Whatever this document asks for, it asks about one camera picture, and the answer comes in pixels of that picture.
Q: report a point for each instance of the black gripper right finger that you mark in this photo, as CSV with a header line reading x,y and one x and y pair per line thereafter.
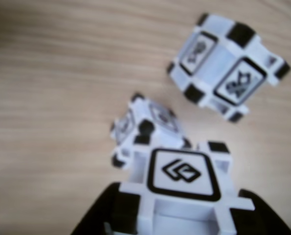
x,y
257,225

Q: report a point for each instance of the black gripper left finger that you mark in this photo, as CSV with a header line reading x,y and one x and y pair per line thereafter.
x,y
96,220

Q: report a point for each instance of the white cube zigzag symbol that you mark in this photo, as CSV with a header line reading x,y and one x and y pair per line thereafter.
x,y
135,122

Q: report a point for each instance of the white cube crossed symbol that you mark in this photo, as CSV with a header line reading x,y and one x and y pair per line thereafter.
x,y
208,61

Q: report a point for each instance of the white cube house symbol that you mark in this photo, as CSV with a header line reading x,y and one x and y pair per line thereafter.
x,y
182,173

